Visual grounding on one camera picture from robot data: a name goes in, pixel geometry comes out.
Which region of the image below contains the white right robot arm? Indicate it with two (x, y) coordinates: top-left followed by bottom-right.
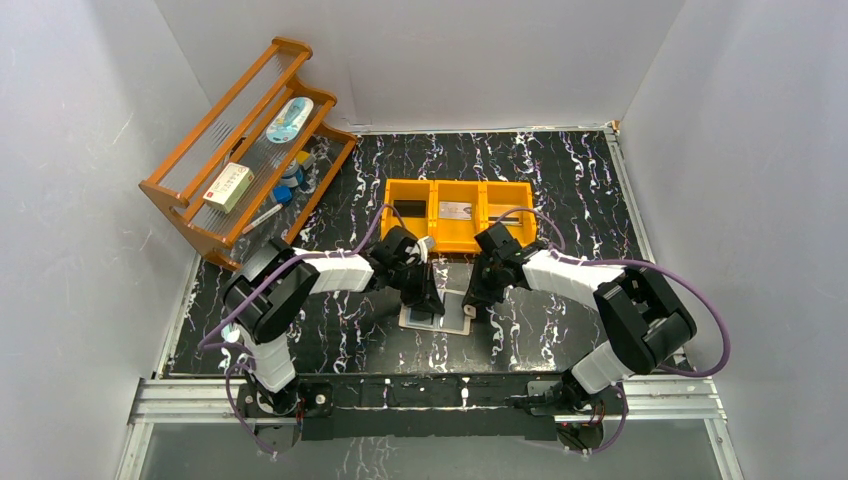
(463, 223), (697, 415)

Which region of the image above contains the light blue oval case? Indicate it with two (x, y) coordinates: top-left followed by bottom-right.
(265, 96), (314, 144)

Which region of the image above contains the yellow small block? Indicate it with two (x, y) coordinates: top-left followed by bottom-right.
(295, 151), (316, 170)

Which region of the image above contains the blue white tape roll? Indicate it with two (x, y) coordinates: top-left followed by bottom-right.
(280, 159), (305, 189)

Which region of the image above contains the orange wooden shelf rack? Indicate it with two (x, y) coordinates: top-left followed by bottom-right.
(139, 37), (357, 271)

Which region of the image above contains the yellow three-compartment plastic tray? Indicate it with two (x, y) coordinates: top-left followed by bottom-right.
(380, 179), (537, 254)

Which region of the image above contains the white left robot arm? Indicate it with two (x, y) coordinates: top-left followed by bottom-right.
(225, 226), (445, 415)

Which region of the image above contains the white marker pen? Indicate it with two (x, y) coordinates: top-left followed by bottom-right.
(242, 203), (284, 235)

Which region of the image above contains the black card in tray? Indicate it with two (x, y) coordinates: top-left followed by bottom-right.
(393, 199), (428, 219)

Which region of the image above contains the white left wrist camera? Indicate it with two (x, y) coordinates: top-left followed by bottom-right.
(407, 236), (435, 264)

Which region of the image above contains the silver card in tray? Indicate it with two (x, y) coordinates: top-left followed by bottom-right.
(438, 201), (473, 221)

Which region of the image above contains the blue cube block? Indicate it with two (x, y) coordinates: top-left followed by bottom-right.
(271, 185), (293, 205)

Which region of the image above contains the white red-print box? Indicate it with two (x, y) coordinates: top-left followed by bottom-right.
(203, 162), (254, 213)

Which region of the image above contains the white leather card holder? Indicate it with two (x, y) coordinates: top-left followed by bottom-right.
(398, 289), (476, 337)

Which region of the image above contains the black credit card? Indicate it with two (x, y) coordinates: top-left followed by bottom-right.
(406, 309), (434, 328)

